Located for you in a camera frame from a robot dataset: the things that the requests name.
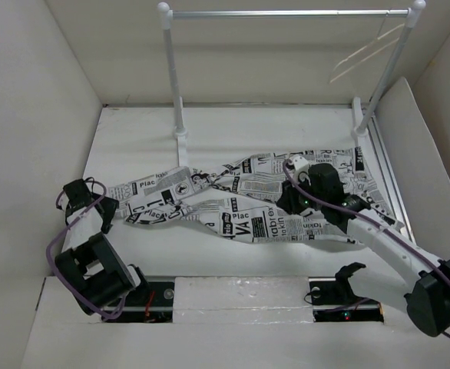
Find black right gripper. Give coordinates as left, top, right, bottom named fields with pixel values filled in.
left=275, top=173, right=326, bottom=214

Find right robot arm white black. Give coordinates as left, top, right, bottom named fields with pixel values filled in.
left=276, top=155, right=450, bottom=337

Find white clothes rack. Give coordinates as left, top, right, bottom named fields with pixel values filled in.
left=157, top=1, right=426, bottom=165

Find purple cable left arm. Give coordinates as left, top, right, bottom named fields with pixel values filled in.
left=45, top=180, right=127, bottom=321

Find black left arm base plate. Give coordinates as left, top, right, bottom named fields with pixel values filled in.
left=102, top=277, right=175, bottom=324

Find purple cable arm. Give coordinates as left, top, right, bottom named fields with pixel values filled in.
left=281, top=158, right=450, bottom=344
left=45, top=180, right=127, bottom=321

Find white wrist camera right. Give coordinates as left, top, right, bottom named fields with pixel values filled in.
left=286, top=155, right=310, bottom=184

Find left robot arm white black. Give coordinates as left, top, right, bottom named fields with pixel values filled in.
left=51, top=178, right=154, bottom=320

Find newspaper print trousers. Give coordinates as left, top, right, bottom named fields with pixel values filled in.
left=108, top=146, right=406, bottom=250

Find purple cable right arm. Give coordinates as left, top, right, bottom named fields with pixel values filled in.
left=281, top=158, right=450, bottom=344

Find beige wire clothes hanger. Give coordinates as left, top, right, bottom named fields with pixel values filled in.
left=328, top=20, right=405, bottom=85

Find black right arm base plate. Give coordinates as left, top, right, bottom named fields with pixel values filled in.
left=303, top=277, right=384, bottom=323

